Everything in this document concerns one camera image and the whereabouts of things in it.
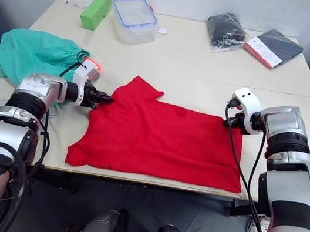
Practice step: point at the black clothing in plastic bag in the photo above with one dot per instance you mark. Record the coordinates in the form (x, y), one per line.
(225, 31)

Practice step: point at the green rectangular box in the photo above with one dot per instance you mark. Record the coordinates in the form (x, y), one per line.
(95, 12)

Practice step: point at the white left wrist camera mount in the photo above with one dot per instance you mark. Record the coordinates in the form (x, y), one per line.
(82, 72)

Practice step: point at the dark packaged garment with card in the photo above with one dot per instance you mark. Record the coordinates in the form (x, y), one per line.
(276, 47)

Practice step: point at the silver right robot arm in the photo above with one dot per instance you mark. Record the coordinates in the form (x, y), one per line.
(290, 180)

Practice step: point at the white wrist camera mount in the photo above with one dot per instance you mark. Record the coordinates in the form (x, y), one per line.
(82, 72)
(248, 100)

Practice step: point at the white sneaker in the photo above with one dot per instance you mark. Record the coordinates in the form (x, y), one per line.
(254, 231)

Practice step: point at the black table frame bar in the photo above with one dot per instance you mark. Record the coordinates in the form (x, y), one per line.
(55, 179)

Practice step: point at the green shorts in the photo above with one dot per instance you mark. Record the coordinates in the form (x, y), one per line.
(34, 52)

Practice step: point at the clear container with blue rim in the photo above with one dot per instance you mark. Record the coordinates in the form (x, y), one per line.
(134, 18)

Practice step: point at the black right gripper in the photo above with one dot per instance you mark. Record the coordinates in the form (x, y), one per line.
(241, 124)

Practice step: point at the red t-shirt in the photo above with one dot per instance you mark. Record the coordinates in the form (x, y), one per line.
(162, 141)

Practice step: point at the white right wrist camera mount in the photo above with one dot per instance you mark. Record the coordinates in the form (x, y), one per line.
(248, 100)

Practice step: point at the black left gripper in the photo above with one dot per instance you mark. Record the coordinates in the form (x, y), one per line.
(90, 97)

